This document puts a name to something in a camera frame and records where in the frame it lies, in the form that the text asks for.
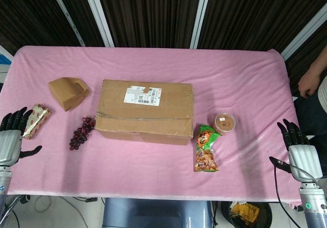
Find seated bystander person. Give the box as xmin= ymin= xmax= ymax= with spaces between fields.
xmin=293 ymin=55 xmax=327 ymax=175

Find yellow bag in bin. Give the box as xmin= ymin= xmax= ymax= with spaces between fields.
xmin=230 ymin=202 xmax=260 ymax=223

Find thin grey metal rail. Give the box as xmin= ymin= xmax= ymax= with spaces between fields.
xmin=47 ymin=0 xmax=85 ymax=47

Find gold packet with red print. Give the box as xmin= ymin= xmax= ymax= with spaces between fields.
xmin=22 ymin=103 xmax=52 ymax=141

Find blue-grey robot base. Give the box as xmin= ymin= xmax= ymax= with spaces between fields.
xmin=102 ymin=197 xmax=214 ymax=228

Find green orange snack bag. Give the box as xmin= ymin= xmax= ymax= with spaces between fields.
xmin=193 ymin=123 xmax=222 ymax=173

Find white aluminium frame post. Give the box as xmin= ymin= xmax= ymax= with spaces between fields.
xmin=280 ymin=7 xmax=327 ymax=60
xmin=190 ymin=0 xmax=213 ymax=49
xmin=81 ymin=0 xmax=115 ymax=48

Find chrome chair leg with wheel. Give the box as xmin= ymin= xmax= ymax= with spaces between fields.
xmin=4 ymin=194 xmax=31 ymax=215

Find dark red grape bunch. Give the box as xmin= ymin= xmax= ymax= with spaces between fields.
xmin=69 ymin=115 xmax=97 ymax=151

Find small brown paper box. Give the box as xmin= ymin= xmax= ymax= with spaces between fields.
xmin=48 ymin=77 xmax=92 ymax=112

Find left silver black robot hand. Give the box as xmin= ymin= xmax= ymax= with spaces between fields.
xmin=0 ymin=107 xmax=43 ymax=167

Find pink tablecloth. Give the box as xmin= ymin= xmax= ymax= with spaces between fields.
xmin=0 ymin=45 xmax=311 ymax=206

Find black cable of right hand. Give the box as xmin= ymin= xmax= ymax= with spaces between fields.
xmin=274 ymin=161 xmax=320 ymax=228

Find large brown cardboard box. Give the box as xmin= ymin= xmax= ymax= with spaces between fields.
xmin=94 ymin=78 xmax=195 ymax=146

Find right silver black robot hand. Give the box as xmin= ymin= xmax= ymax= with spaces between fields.
xmin=269 ymin=119 xmax=324 ymax=183

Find black waste bin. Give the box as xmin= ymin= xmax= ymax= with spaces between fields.
xmin=221 ymin=201 xmax=273 ymax=228

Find round clear tub brown contents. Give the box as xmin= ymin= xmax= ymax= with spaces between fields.
xmin=214 ymin=112 xmax=236 ymax=136

